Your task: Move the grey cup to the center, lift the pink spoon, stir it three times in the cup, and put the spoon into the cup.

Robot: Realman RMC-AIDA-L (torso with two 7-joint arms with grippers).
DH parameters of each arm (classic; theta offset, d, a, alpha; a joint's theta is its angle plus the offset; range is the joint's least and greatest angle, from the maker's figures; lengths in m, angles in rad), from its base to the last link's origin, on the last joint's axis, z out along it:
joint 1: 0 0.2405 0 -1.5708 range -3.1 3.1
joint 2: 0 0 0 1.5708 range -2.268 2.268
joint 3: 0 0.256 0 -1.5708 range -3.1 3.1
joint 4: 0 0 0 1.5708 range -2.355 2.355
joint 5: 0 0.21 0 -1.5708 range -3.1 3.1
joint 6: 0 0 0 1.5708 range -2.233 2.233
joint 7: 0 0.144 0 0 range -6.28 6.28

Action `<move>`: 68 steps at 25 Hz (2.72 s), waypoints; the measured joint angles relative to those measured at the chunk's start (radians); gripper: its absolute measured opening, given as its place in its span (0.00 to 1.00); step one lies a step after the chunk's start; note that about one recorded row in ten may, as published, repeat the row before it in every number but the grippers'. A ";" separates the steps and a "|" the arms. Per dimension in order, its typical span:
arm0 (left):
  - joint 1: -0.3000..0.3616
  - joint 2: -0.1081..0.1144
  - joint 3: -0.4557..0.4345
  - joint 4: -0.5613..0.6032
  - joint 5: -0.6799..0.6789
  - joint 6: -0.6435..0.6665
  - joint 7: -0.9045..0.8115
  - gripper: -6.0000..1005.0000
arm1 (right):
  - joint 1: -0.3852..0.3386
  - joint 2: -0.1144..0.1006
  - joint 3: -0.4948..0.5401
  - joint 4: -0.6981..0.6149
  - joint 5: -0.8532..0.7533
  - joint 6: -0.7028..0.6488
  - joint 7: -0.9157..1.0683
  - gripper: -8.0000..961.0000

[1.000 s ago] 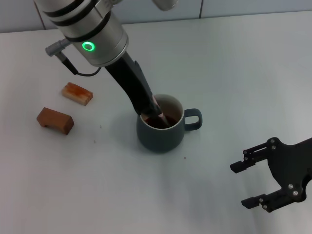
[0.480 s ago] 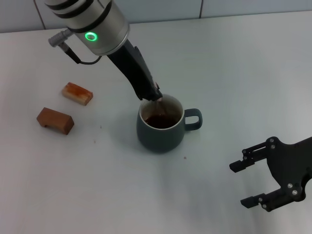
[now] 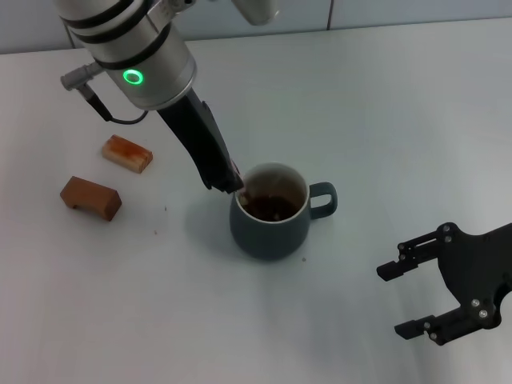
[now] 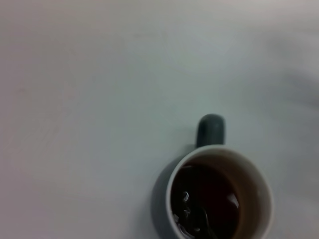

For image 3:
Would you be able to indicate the dark grey ceramic mug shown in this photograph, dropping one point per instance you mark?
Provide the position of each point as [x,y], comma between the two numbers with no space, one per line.
[268,236]

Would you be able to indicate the dark brown arched wooden block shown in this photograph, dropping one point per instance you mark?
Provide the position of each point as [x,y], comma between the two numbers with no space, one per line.
[92,194]

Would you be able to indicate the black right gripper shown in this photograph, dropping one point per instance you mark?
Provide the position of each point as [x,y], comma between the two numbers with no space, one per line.
[476,272]

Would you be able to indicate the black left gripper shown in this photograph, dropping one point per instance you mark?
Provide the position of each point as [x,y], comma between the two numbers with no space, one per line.
[196,136]

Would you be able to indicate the light stained wooden block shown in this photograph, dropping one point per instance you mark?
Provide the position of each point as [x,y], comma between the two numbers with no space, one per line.
[128,154]

